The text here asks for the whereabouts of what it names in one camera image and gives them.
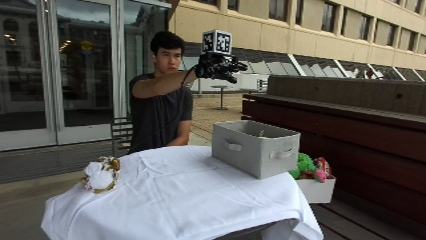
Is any white marker cube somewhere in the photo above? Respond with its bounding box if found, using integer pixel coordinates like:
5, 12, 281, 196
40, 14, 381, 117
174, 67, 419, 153
201, 29, 233, 56

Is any the person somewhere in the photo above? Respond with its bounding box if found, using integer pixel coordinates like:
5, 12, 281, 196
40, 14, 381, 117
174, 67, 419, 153
126, 30, 198, 155

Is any grey fabric storage box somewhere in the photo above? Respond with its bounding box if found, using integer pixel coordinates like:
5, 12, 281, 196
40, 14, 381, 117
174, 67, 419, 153
210, 119, 302, 180

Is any black slatted chair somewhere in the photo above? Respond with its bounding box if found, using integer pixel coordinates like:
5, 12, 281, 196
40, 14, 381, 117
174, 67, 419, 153
109, 116, 134, 158

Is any green soft toy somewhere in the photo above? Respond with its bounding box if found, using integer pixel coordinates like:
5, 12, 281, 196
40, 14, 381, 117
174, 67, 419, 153
287, 152, 318, 180

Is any glass door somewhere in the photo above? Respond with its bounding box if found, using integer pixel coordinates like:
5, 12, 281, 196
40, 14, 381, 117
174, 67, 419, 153
45, 0, 121, 146

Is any dark wooden bench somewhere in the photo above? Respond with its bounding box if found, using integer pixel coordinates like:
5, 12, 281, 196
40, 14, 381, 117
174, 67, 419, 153
240, 74, 426, 240

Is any pink and red soft toy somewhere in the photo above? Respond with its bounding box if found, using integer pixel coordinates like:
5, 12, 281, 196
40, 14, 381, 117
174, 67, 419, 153
311, 156, 334, 184

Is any white tablecloth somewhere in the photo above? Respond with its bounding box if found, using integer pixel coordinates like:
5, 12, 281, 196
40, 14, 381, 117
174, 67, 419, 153
40, 145, 325, 240

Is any white open box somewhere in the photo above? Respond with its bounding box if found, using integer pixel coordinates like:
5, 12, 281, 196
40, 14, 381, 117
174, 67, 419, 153
294, 176, 337, 205

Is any white and brown soft toy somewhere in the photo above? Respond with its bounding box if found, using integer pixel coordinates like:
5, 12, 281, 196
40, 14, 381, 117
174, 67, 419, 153
80, 156, 122, 195

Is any round pedestal table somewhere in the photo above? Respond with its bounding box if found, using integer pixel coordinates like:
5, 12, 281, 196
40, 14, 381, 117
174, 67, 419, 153
209, 85, 230, 111

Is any black glove cable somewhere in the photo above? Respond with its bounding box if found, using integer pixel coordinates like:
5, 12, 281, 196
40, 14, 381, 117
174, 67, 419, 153
178, 65, 200, 88

